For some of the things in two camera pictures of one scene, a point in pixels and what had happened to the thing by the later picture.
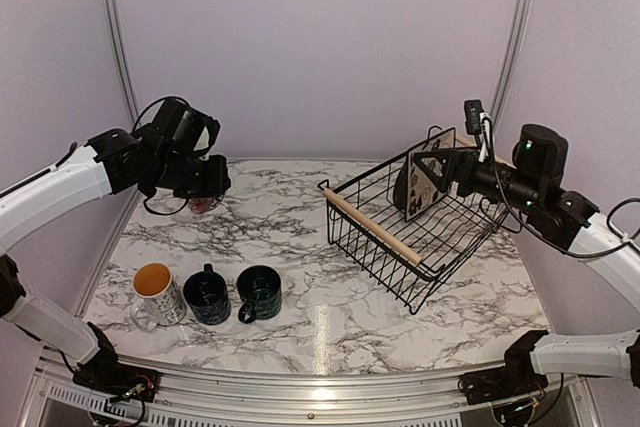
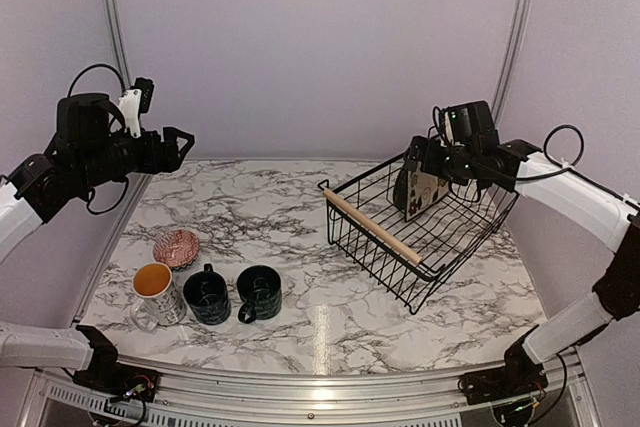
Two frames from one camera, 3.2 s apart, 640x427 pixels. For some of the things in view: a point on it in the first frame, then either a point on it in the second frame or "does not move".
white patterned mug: (159, 299) does not move
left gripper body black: (175, 172) -> (99, 162)
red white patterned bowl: (203, 204) -> (176, 248)
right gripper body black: (522, 191) -> (460, 167)
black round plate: (400, 190) does not move
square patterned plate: (421, 188) does not move
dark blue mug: (207, 294) does not move
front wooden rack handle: (372, 228) does not move
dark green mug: (260, 289) does not move
